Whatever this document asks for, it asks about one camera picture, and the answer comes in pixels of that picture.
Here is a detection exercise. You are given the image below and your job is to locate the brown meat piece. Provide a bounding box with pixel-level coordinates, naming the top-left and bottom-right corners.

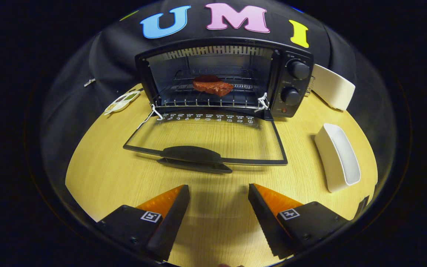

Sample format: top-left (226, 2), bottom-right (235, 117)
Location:
top-left (192, 75), bottom-right (234, 97)

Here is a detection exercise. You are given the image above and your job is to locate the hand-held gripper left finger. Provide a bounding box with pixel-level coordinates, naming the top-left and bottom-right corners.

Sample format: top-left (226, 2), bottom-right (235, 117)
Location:
top-left (96, 184), bottom-right (191, 262)

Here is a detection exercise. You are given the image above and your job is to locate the black toaster oven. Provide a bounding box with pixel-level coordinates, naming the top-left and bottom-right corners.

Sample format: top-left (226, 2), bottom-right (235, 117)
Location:
top-left (123, 37), bottom-right (315, 175)

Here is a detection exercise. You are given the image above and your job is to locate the black backdrop cloth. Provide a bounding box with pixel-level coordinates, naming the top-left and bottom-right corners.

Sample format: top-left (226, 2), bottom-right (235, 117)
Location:
top-left (41, 0), bottom-right (397, 208)

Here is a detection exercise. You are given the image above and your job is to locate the divided dish of beans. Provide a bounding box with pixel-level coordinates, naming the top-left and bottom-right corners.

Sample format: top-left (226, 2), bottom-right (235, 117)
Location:
top-left (104, 91), bottom-right (141, 115)

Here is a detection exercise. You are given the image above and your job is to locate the white rectangular dish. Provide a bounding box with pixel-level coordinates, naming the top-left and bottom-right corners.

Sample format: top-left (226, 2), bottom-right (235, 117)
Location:
top-left (314, 123), bottom-right (361, 193)

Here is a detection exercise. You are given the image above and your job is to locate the white pop-up toaster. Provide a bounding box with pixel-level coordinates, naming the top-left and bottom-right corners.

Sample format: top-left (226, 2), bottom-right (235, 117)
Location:
top-left (310, 64), bottom-right (356, 111)

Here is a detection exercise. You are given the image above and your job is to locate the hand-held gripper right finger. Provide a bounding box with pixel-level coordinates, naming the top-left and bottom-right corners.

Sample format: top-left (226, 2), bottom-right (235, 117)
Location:
top-left (248, 183), bottom-right (350, 260)

